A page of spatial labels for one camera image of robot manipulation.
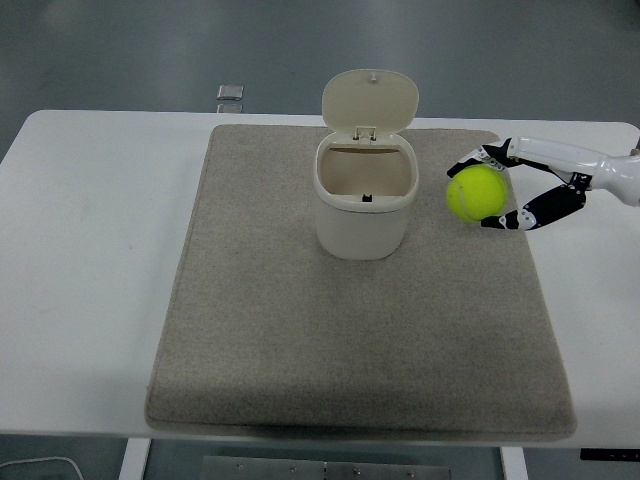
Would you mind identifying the cream lidded plastic box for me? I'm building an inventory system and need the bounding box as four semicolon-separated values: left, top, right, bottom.
313;69;420;261

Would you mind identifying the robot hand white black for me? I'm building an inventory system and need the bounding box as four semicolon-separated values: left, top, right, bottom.
446;135;640;233

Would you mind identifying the white cable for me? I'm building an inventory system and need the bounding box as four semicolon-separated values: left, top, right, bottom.
0;455;84;480

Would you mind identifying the beige fabric mat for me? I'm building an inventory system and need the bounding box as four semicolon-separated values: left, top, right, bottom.
144;123;579;444

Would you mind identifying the yellow-green tennis ball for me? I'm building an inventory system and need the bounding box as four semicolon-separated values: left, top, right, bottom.
445;165;509;223

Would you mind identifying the white table leg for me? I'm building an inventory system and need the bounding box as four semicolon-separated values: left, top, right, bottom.
499;446;526;480
118;438;151;480

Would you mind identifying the grey metal plate with screws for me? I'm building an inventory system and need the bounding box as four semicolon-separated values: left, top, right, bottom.
199;455;454;480

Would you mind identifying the black table control panel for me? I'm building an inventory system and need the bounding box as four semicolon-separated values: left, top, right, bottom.
579;448;640;462

